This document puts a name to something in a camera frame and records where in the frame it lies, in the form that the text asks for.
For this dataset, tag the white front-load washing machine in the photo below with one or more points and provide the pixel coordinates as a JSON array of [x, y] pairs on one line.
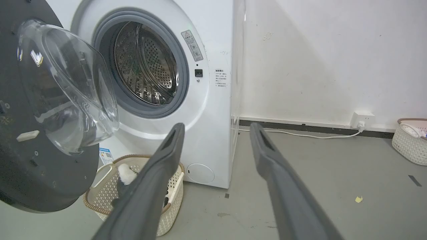
[[206, 110]]

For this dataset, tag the cream woven laundry basket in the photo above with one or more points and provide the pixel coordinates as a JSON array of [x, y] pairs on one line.
[[103, 191], [411, 141]]

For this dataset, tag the yellow paper scrap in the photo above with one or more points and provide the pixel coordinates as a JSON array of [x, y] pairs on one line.
[[358, 199]]

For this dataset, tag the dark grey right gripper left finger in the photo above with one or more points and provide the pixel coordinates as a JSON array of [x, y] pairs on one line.
[[146, 193]]

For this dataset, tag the black tape strip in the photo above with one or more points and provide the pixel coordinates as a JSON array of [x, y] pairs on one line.
[[414, 180]]

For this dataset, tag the black round washing machine door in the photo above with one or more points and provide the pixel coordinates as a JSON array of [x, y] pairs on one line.
[[46, 110]]

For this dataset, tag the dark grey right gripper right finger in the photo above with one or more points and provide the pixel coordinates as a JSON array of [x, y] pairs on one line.
[[287, 196]]

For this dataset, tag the white wall power socket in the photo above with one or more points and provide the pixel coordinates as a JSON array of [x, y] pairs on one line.
[[362, 120]]

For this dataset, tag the white clothes in basket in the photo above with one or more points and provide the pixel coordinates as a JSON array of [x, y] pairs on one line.
[[126, 180]]

